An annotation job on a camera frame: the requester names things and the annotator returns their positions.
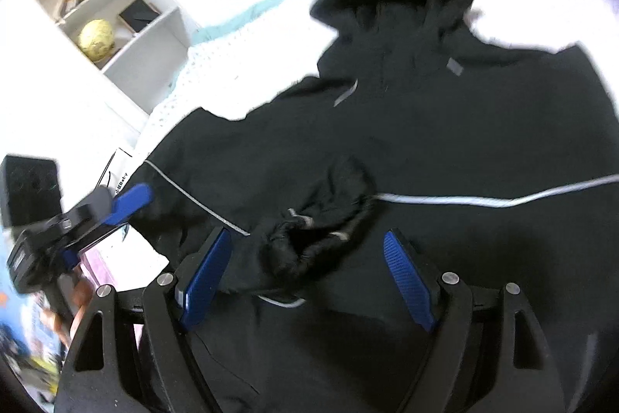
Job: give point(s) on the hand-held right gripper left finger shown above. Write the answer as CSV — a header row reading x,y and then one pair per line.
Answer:
x,y
208,272

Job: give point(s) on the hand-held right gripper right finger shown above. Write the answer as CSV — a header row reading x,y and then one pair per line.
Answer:
x,y
406,277

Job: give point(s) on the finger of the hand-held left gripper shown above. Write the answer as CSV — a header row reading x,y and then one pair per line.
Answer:
x,y
99,236
128,200

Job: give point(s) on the black hooded jacket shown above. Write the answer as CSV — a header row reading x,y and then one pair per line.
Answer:
x,y
411,127

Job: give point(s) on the white paper bag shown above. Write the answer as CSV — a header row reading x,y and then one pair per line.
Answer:
x,y
118,173

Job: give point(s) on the pink cloth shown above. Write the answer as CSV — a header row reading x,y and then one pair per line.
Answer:
x,y
99,265

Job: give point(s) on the black box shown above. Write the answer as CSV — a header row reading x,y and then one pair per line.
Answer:
x,y
29,190

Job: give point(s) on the colourful play mat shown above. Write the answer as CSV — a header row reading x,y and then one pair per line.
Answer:
x,y
24,340

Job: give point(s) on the golden globe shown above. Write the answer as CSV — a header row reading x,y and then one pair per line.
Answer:
x,y
96,38

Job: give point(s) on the black framed board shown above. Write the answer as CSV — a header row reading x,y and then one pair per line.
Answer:
x,y
139,14

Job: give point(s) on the white floral bedsheet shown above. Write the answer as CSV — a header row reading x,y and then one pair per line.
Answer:
x,y
271,35

